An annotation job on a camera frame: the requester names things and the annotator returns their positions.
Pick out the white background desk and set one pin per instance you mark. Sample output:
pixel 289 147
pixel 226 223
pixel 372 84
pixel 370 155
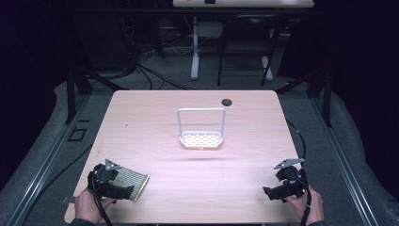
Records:
pixel 244 3

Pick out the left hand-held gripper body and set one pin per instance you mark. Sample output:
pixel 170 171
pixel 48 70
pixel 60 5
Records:
pixel 102 177

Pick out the black tape square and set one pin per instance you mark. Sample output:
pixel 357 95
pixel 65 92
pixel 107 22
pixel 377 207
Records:
pixel 77 134

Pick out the black round table grommet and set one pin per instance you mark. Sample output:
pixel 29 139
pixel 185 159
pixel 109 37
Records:
pixel 226 102

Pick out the black chair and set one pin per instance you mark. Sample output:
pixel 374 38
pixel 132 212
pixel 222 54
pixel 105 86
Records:
pixel 247 34

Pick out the black metal frame post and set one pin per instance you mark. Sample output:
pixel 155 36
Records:
pixel 71 94
pixel 327 97

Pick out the grey metal floor rail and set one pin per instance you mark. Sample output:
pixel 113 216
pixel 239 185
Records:
pixel 342 160
pixel 47 163

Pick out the person's left hand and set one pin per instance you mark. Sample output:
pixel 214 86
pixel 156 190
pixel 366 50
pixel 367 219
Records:
pixel 89 205

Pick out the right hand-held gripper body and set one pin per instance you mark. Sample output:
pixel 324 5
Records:
pixel 293 179

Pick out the person's right hand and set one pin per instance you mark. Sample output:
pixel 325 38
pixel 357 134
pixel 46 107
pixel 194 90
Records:
pixel 306 205

